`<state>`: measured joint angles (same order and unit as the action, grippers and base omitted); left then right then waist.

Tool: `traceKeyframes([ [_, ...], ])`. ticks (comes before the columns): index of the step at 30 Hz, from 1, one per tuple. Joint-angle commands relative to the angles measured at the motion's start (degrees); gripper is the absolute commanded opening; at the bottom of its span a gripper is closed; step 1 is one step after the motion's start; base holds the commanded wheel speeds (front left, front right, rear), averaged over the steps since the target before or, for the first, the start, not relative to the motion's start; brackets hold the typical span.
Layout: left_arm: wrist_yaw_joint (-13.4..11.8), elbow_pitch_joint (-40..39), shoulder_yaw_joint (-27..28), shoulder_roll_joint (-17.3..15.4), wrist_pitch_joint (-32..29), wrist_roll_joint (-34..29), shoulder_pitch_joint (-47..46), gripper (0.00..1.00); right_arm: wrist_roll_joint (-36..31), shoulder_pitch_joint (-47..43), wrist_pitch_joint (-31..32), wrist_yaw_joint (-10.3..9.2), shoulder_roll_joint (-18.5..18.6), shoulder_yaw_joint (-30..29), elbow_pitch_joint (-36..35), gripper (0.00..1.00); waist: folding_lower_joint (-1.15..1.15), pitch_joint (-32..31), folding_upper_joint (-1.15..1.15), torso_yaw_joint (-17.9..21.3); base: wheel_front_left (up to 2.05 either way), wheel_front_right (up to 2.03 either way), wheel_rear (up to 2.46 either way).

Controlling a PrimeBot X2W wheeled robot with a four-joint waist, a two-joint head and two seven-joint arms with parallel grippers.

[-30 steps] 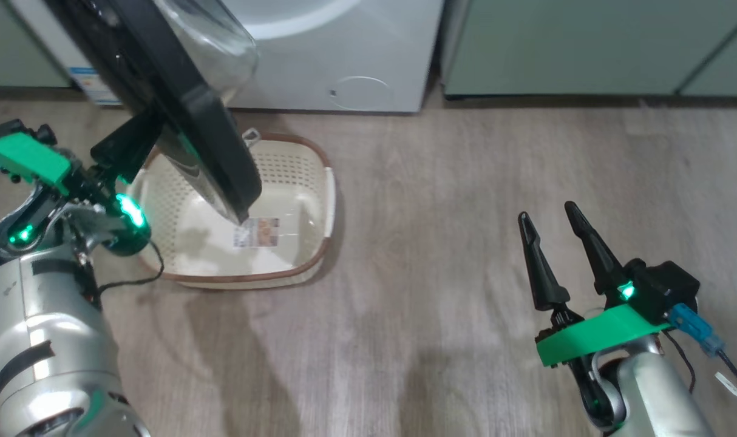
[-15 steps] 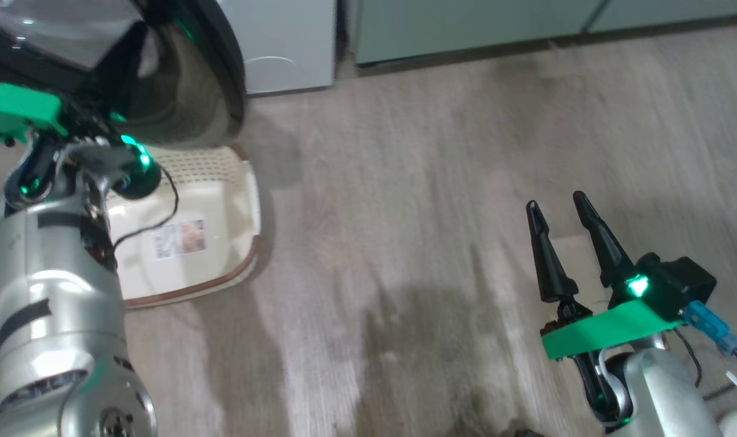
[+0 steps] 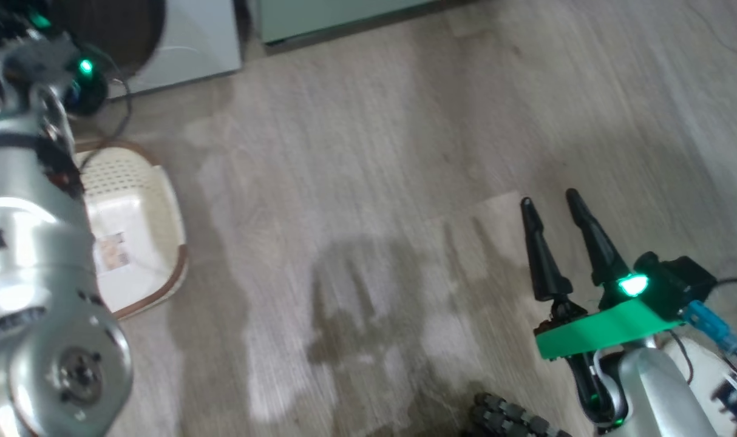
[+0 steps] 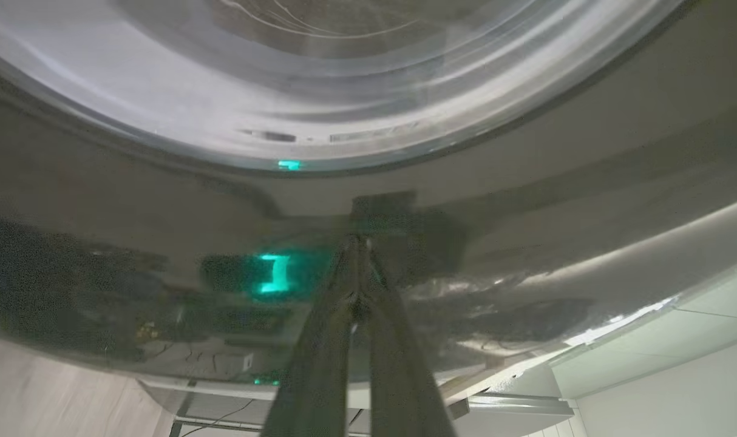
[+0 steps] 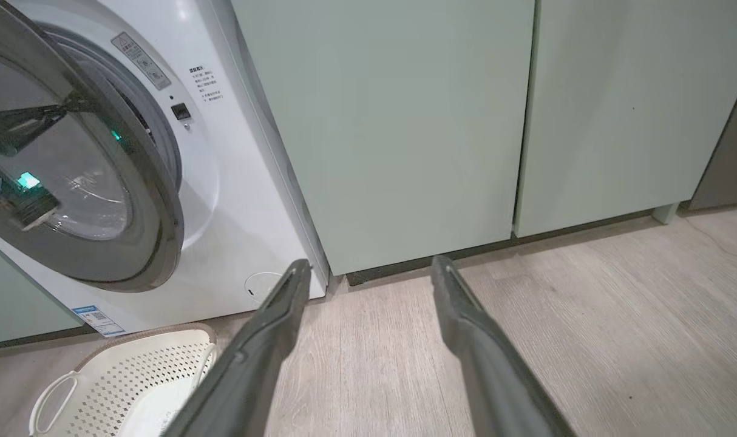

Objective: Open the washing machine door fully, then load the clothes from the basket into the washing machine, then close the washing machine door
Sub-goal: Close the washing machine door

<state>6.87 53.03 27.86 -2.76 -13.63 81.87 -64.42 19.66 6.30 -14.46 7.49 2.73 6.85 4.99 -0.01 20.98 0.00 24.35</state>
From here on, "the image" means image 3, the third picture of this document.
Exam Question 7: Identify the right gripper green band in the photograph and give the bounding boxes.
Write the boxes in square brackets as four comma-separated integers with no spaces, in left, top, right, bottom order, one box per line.
[520,189,686,359]

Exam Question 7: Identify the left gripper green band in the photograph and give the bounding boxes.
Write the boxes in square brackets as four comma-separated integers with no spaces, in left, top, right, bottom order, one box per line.
[0,0,111,120]

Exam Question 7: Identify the white washing machine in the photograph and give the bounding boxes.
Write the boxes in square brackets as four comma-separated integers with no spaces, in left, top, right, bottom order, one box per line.
[50,0,243,101]

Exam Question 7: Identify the cream laundry basket brown rim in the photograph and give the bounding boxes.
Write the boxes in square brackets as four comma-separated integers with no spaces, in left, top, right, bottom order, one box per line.
[71,140,191,321]

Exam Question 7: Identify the paper sticker in basket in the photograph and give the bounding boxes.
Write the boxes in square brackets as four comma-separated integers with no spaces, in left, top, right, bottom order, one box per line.
[98,233,130,271]

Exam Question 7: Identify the pale green cabinet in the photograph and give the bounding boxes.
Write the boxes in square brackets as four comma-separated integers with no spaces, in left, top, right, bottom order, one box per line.
[247,0,484,53]

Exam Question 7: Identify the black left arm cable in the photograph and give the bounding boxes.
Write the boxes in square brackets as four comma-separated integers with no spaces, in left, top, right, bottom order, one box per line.
[77,46,134,174]

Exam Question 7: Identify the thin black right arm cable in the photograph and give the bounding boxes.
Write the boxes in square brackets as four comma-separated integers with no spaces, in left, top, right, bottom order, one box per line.
[671,331,696,384]

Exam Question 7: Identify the blue cable connector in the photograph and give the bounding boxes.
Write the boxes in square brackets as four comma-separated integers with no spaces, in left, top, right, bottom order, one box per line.
[678,300,737,356]

